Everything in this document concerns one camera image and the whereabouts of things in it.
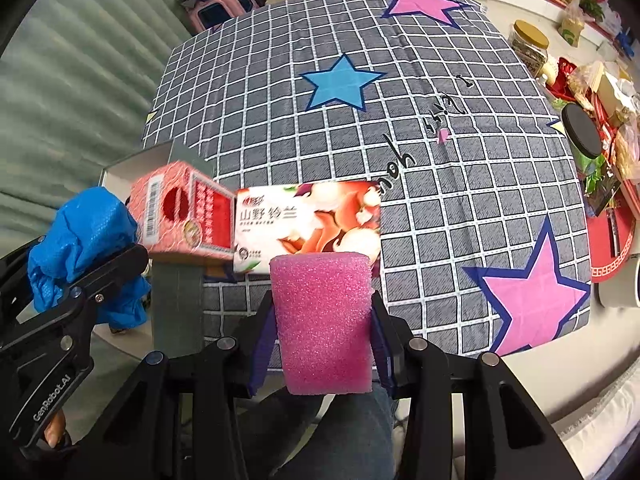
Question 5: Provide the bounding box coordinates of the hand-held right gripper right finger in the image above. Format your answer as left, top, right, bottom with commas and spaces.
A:
369, 295, 583, 480

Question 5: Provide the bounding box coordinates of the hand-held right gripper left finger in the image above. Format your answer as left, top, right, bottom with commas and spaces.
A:
75, 292, 276, 480

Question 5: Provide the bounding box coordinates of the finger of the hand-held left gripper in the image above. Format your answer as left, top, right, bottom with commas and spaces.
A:
0, 244, 150, 357
0, 237, 48, 333

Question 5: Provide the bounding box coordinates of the large blue plastic shoe cover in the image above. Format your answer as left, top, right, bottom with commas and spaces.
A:
27, 186, 152, 332

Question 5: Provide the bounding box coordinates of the pink foam sponge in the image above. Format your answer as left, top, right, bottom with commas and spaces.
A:
269, 251, 376, 396

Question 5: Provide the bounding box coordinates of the grey cardboard box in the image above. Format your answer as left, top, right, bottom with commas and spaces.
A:
97, 141, 216, 361

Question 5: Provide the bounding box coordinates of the person's left hand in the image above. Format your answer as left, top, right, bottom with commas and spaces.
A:
42, 410, 68, 448

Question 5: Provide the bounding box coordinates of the person's leg in jeans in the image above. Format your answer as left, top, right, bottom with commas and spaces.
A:
245, 385, 401, 480

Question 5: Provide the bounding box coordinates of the red patterned carton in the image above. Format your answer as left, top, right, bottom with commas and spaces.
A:
129, 160, 237, 263

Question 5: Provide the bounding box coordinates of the floral tissue packet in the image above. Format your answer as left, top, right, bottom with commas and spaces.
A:
232, 179, 383, 278

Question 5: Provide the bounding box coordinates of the grey checked star tablecloth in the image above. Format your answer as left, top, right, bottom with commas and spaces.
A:
142, 0, 593, 371

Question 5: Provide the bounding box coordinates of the white bedding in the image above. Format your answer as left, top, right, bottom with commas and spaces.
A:
550, 365, 640, 480

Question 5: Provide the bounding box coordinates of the red round table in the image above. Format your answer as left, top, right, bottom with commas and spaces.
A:
542, 57, 640, 281

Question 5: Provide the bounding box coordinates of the white round container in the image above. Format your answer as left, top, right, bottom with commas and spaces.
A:
597, 255, 640, 309

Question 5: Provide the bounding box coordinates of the pink plastic stool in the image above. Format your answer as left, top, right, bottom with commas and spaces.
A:
187, 0, 261, 36

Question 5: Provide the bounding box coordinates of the black round disc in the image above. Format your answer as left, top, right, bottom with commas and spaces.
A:
561, 103, 605, 159

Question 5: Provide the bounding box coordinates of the pile of colourful packets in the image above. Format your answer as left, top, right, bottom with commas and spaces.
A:
545, 57, 640, 211

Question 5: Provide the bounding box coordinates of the clear jar with gold lid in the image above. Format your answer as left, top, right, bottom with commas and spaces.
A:
509, 20, 550, 78

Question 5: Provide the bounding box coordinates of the yellow green bag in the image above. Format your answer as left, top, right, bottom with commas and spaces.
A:
557, 7, 591, 48

